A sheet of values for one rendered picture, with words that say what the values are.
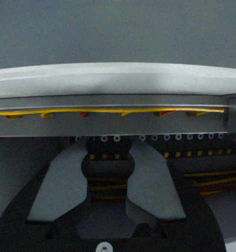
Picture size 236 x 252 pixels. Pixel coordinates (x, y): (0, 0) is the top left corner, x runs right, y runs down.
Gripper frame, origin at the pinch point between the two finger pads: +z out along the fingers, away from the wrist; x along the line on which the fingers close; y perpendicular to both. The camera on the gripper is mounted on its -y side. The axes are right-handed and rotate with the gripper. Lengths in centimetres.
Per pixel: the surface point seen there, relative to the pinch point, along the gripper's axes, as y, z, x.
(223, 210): 13.9, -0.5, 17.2
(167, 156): 8.3, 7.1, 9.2
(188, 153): 8.1, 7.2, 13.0
